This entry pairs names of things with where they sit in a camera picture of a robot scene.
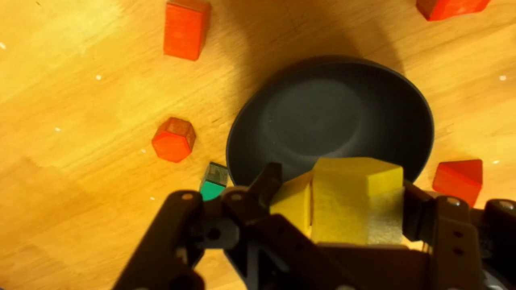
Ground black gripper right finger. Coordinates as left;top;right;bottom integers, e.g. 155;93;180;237
402;182;516;290

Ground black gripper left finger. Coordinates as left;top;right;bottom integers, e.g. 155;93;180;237
112;161;284;290

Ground large yellow toy block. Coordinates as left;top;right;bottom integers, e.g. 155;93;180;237
268;156;407;248

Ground red rectangular toy block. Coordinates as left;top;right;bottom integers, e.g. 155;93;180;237
163;0;213;63

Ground red cube toy block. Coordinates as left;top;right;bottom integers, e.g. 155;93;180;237
415;0;492;22

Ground small red toy block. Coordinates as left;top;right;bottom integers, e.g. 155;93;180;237
431;158;486;208

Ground small teal toy block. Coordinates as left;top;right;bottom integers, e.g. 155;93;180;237
199;159;231;203

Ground red hexagonal toy block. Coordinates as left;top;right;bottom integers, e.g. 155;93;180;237
151;116;199;164

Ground black bowl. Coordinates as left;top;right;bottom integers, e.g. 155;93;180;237
225;55;436;188

